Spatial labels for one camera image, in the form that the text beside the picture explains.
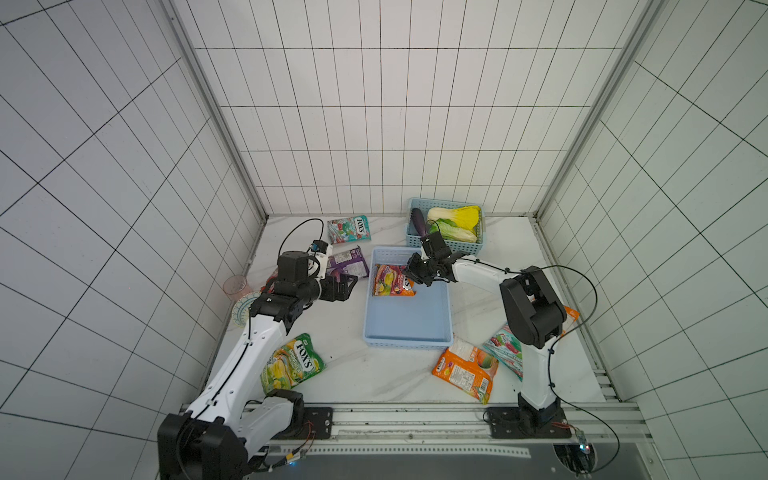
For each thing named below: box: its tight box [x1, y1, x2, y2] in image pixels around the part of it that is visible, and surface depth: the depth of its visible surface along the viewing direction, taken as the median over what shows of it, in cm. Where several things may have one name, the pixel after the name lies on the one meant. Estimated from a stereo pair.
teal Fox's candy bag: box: [327, 215, 371, 245], surface depth 116 cm
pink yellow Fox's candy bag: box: [372, 264, 417, 297], surface depth 99 cm
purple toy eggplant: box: [410, 208, 427, 238], surface depth 116 cm
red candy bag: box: [260, 266, 279, 294], surface depth 61 cm
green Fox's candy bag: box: [260, 333, 326, 393], surface depth 83 cm
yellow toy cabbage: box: [427, 205, 481, 230], surface depth 112 cm
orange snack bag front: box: [432, 339, 499, 405], surface depth 81 cm
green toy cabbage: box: [429, 218, 477, 243], surface depth 108 cm
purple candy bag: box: [327, 245, 370, 283], surface depth 105 cm
